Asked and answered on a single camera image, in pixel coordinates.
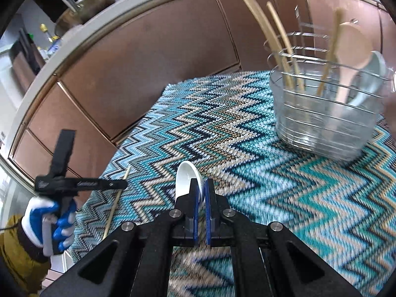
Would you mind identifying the oil bottle with label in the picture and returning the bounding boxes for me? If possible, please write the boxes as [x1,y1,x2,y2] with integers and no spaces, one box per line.
[38,23,60,57]

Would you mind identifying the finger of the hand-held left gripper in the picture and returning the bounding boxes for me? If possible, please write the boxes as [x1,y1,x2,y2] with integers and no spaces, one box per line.
[77,178,128,191]

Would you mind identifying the wire utensil basket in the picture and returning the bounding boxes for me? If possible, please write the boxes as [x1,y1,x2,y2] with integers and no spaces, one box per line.
[267,4,396,162]

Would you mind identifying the brass wok with handle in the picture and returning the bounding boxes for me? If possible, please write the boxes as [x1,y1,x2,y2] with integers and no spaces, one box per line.
[49,0,117,37]

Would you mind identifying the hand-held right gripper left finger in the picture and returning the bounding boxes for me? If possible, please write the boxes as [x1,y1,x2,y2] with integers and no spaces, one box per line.
[40,179,199,297]

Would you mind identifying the white kitchen countertop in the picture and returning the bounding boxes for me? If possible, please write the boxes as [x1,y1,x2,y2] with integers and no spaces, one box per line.
[0,0,396,149]

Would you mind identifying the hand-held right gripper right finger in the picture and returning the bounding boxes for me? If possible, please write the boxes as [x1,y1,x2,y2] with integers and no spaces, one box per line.
[205,179,361,297]

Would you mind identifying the pink spoon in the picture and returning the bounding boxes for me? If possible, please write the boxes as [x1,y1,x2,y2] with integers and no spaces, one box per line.
[334,22,374,107]

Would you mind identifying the person's left forearm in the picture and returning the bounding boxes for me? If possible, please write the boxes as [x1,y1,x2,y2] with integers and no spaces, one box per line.
[0,214,51,294]

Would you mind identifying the copper kitchen cabinets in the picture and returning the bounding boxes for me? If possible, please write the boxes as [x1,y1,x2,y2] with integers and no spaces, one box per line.
[8,0,396,183]

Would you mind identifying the white spoon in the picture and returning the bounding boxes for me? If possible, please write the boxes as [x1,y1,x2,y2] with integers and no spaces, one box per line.
[353,51,387,107]
[175,161,205,206]

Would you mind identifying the zigzag knitted cloth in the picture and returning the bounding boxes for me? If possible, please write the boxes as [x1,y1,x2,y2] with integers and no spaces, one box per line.
[70,71,396,297]

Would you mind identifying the person's left hand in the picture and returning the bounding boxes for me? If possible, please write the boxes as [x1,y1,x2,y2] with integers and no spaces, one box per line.
[24,196,76,256]

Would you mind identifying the dark knife block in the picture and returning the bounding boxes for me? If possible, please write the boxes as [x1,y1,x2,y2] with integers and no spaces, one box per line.
[11,29,46,88]

